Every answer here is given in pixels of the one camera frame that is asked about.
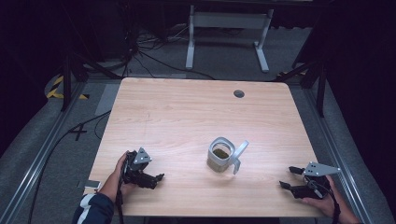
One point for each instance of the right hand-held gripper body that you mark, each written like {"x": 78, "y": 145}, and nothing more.
{"x": 320, "y": 169}

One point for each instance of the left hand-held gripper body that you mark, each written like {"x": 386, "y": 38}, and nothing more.
{"x": 141, "y": 158}

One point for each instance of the person's left hand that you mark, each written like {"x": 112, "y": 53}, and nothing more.
{"x": 114, "y": 179}

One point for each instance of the person's right hand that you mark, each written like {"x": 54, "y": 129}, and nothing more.
{"x": 331, "y": 203}

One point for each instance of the white mug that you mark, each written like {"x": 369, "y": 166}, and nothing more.
{"x": 221, "y": 155}

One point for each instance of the black metal stand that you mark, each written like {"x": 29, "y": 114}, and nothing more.
{"x": 66, "y": 84}
{"x": 320, "y": 87}

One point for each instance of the grey round table grommet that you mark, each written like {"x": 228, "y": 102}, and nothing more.
{"x": 238, "y": 93}

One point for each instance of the aluminium floor rail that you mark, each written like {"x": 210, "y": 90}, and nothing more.
{"x": 34, "y": 165}
{"x": 339, "y": 149}

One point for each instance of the white metal desk frame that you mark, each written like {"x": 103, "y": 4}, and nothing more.
{"x": 229, "y": 20}

